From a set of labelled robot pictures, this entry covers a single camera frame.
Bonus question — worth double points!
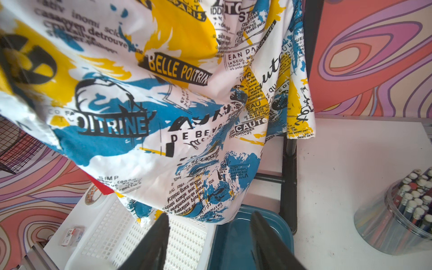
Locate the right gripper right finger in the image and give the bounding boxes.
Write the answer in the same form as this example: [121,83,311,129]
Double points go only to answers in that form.
[250,211,305,270]

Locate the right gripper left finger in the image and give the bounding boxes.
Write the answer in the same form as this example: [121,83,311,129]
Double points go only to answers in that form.
[119,213,170,270]

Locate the red shorts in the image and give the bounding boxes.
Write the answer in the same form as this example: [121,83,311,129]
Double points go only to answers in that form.
[86,173,114,195]

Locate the white printed graphic shorts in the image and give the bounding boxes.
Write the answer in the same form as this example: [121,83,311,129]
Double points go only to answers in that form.
[1,1,316,225]

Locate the teal plastic tray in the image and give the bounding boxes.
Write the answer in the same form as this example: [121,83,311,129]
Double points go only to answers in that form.
[207,205,294,270]

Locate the white perforated plastic basket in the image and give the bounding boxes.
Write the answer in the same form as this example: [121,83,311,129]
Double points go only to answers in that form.
[65,195,216,270]

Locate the black clothes rack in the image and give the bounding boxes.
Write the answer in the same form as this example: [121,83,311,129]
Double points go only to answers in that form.
[255,0,324,234]

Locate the paperclip box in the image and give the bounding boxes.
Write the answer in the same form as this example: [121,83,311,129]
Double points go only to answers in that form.
[61,226,85,247]

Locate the roll of tape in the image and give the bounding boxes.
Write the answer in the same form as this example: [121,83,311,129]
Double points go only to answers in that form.
[84,185,108,208]

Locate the black wire basket left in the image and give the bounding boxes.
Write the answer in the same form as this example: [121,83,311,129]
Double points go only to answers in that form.
[1,116,44,174]

